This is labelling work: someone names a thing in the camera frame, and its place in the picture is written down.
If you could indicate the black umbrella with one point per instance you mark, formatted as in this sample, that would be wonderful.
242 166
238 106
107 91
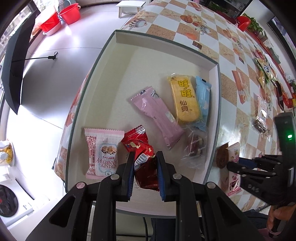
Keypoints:
14 60

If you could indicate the red plastic bucket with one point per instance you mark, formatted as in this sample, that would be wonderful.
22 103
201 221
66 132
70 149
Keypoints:
71 13
52 25

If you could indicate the black smartphone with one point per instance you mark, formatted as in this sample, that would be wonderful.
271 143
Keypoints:
279 95

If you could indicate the clear packet chocolate bar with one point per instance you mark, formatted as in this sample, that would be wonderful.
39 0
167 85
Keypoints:
261 119

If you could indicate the pink cartoon bear snack packet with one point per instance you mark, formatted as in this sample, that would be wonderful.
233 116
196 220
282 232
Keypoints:
233 176

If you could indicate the pink cranberry cookie packet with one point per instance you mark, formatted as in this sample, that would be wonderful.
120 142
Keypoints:
102 149

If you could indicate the red foil snack packet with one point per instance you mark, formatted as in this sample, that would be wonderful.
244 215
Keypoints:
146 175

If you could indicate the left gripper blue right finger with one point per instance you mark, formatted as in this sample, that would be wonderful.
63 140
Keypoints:
163 177

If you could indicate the small red candy packet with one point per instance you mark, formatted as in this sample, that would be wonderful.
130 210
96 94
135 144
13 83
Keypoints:
136 141

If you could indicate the yellow snack bag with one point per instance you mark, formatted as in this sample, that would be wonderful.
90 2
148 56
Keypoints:
262 79

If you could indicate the yellow rice cracker packet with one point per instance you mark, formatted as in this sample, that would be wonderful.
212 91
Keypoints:
186 104

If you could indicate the plain pink snack packet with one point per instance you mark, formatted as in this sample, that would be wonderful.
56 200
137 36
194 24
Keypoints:
149 102

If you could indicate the white washing machine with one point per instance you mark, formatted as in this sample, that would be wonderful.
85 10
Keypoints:
15 202

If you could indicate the clear packet with round candies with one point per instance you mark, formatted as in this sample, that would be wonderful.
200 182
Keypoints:
194 156

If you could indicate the light blue snack packet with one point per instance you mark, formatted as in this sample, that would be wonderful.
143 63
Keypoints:
203 89

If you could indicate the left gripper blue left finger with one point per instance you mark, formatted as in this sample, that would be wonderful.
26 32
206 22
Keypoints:
127 178

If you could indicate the green white storage box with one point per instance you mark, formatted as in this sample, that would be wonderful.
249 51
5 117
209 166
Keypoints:
129 62

